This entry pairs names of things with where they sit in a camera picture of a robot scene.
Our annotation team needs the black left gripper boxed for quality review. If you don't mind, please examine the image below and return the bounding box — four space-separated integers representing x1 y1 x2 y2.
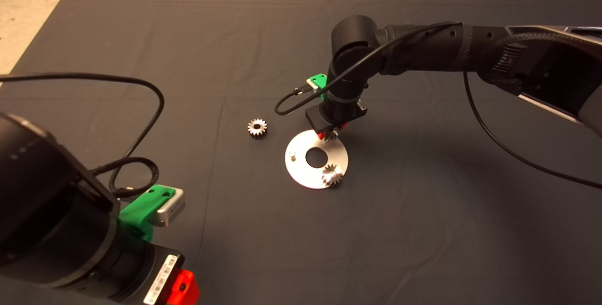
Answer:
104 240 201 305

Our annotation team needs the left green camera mount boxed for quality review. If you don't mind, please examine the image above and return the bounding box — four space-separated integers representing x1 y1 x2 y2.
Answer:
118 184 176 242

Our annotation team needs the dark grey table cloth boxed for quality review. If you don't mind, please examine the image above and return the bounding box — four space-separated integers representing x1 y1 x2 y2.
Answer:
0 0 602 305

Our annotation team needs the right green camera mount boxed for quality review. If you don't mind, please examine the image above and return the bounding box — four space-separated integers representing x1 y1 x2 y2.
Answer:
309 73 328 102

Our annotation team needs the round metal carrier plate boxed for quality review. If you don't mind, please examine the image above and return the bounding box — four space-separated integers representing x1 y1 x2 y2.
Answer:
284 130 349 190

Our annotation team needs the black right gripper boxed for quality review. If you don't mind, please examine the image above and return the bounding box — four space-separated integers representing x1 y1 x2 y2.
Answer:
305 100 368 141

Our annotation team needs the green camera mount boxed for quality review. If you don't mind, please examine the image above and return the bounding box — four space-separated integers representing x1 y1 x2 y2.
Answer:
118 184 176 242
309 73 328 102

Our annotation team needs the right black camera cable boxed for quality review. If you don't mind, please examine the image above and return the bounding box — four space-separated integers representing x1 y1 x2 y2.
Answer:
274 21 602 190

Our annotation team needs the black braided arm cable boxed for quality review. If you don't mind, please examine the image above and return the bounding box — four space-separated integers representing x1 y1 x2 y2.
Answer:
489 31 602 85

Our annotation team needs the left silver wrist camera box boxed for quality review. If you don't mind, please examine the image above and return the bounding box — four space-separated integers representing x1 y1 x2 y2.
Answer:
154 188 186 228

